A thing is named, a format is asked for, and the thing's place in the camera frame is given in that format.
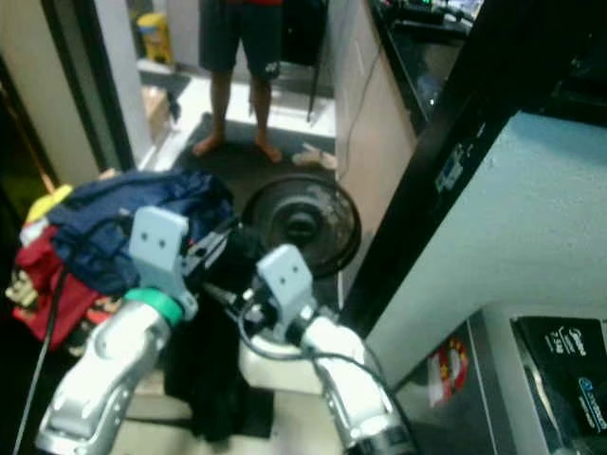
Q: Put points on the navy blue garment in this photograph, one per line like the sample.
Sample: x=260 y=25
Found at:
x=114 y=223

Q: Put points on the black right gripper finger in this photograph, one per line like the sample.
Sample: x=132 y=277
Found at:
x=226 y=284
x=228 y=307

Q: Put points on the brown wooden cabinet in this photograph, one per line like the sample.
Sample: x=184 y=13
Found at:
x=370 y=104

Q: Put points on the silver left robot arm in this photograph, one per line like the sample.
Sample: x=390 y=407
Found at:
x=100 y=379

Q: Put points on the brown cardboard box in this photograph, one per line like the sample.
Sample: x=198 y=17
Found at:
x=155 y=109

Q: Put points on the red round washer sticker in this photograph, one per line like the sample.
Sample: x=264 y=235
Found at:
x=450 y=372

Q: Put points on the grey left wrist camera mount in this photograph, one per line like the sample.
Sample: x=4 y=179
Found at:
x=159 y=251

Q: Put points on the yellow garment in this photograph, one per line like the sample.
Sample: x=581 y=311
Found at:
x=47 y=203

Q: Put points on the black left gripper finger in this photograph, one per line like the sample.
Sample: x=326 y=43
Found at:
x=237 y=242
x=237 y=269

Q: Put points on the black countertop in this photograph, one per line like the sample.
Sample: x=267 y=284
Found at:
x=427 y=47

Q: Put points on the black round fan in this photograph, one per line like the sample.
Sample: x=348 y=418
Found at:
x=303 y=213

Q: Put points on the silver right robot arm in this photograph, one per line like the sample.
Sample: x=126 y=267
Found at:
x=351 y=379

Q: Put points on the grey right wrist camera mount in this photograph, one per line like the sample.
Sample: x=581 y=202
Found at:
x=286 y=282

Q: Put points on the red printed garment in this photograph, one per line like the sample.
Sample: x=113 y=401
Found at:
x=47 y=284

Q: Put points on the person in dark shorts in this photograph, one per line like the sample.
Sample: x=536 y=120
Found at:
x=247 y=38

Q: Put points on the dark floor mat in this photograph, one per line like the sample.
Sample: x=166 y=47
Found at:
x=237 y=156

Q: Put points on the black garment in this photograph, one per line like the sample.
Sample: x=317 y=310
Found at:
x=209 y=379

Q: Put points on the yellow container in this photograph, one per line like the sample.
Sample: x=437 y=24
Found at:
x=155 y=36

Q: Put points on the grey top-load washing machine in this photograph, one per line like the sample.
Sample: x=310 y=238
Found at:
x=493 y=408

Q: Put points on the beige sandal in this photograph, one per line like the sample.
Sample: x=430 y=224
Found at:
x=315 y=156

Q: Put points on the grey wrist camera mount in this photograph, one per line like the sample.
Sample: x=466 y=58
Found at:
x=286 y=282
x=159 y=251

